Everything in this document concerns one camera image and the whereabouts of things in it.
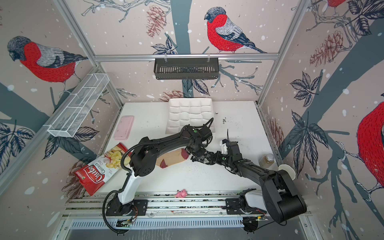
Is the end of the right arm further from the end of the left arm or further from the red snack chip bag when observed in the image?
the red snack chip bag

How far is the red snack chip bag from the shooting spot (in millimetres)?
787

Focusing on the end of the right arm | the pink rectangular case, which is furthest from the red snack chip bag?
the end of the right arm

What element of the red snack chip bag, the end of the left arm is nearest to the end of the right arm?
the end of the left arm

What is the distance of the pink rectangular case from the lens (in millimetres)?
1023

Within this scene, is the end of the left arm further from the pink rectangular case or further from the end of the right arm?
the pink rectangular case

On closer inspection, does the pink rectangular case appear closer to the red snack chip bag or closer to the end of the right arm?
the red snack chip bag

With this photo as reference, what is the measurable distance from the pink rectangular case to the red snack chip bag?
0.45 ft
